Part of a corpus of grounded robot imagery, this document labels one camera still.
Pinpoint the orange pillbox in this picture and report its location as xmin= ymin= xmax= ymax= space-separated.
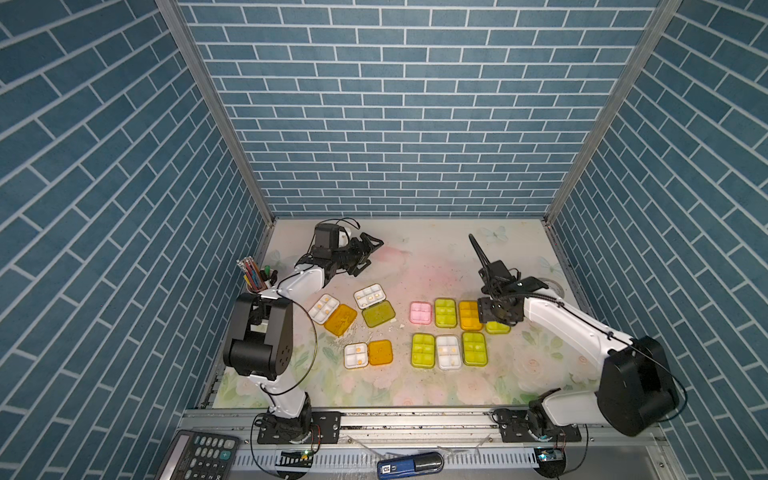
xmin=458 ymin=300 xmax=483 ymax=332
xmin=343 ymin=340 xmax=393 ymax=370
xmin=309 ymin=294 xmax=358 ymax=337

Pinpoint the clear pillbox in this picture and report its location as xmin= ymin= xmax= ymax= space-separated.
xmin=436 ymin=335 xmax=462 ymax=371

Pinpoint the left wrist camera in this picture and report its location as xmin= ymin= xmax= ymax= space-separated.
xmin=309 ymin=222 xmax=350 ymax=259

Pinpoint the coloured pens bundle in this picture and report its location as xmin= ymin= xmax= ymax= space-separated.
xmin=236 ymin=256 xmax=278 ymax=288

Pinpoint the right circuit board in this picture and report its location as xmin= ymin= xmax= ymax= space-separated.
xmin=534 ymin=447 xmax=567 ymax=479

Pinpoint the pink pen cup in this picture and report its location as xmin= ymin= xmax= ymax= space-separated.
xmin=246 ymin=285 xmax=280 ymax=299

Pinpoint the clear tape roll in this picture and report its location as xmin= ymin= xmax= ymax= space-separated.
xmin=541 ymin=278 xmax=566 ymax=298

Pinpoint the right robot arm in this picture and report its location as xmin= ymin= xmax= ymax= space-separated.
xmin=477 ymin=257 xmax=687 ymax=440

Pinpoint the black calculator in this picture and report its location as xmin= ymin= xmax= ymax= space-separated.
xmin=155 ymin=430 xmax=241 ymax=480

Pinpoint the pink pillbox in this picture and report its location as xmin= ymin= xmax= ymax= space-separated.
xmin=409 ymin=301 xmax=433 ymax=325

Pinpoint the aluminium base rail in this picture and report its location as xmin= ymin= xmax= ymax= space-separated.
xmin=176 ymin=404 xmax=667 ymax=448

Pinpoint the blue black usb device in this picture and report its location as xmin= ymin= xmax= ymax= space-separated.
xmin=376 ymin=452 xmax=445 ymax=480

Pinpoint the left circuit board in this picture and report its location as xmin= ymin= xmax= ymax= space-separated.
xmin=275 ymin=450 xmax=315 ymax=473

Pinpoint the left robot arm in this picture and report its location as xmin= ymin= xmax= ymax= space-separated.
xmin=222 ymin=224 xmax=384 ymax=443

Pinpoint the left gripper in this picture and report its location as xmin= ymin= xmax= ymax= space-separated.
xmin=329 ymin=233 xmax=382 ymax=276

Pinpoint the circuit board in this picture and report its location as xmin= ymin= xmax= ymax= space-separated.
xmin=534 ymin=447 xmax=567 ymax=479
xmin=275 ymin=450 xmax=315 ymax=473

